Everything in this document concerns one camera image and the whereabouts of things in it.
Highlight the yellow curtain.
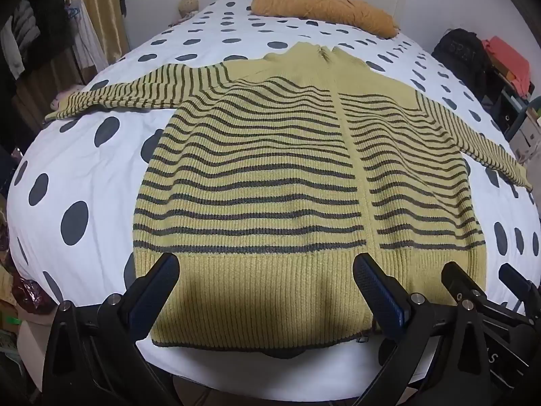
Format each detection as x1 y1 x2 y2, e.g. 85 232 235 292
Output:
70 0 130 66

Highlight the white hanging garment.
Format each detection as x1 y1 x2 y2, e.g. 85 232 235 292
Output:
68 0 108 83

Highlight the yellow striped knit sweater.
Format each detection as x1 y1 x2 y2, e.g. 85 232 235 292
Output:
44 42 533 349

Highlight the dark red plastic bag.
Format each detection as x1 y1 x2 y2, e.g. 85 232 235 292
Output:
10 262 55 314

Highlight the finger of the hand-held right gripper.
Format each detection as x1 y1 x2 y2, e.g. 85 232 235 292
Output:
441 261 535 327
499 263 541 318

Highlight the mustard knitted pillow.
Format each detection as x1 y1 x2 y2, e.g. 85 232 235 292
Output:
251 0 400 38

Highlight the orange cloth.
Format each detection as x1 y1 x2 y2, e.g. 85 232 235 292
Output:
482 36 531 94

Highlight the black backpack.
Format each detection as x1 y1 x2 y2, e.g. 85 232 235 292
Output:
431 28 493 102

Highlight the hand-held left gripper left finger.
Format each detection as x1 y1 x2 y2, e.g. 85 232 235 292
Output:
42 252 180 406

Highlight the white polka dot bed cover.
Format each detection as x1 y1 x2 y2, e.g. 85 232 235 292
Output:
6 0 541 390

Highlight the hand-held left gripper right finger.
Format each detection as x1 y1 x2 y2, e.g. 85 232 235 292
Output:
351 252 514 406

